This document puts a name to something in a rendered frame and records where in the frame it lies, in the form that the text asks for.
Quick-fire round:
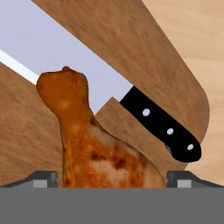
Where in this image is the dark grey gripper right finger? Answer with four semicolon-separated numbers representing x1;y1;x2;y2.
165;170;224;189

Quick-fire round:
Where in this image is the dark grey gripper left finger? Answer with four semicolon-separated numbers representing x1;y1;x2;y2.
0;171;60;189

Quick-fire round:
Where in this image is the brown roasted chicken drumstick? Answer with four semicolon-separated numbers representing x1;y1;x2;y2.
35;66;167;189

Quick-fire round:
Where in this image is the brown wooden cutting board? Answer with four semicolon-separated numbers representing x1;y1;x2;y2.
0;0;211;187

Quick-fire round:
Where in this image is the black-handled kitchen knife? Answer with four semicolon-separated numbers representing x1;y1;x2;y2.
0;0;203;164

